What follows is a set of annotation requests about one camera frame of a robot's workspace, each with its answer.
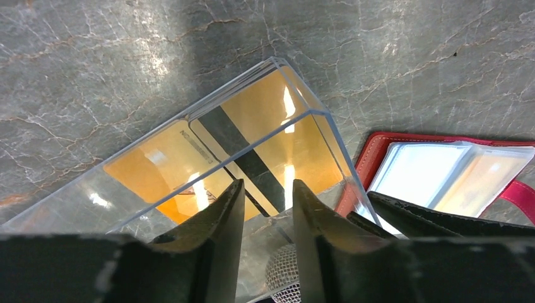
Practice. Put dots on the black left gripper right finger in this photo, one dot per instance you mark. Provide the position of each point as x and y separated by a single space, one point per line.
334 266

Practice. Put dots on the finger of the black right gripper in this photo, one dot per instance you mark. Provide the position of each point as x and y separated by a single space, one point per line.
362 228
412 220

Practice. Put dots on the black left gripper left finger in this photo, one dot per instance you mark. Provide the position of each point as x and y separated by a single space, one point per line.
196 261

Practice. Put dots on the red leather card holder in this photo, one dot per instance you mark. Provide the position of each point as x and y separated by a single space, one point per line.
417 167

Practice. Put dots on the gold magnetic stripe card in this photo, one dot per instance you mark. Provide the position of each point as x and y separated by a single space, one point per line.
486 176

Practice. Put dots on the black microphone with silver grille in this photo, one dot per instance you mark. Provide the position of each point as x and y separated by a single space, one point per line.
282 278

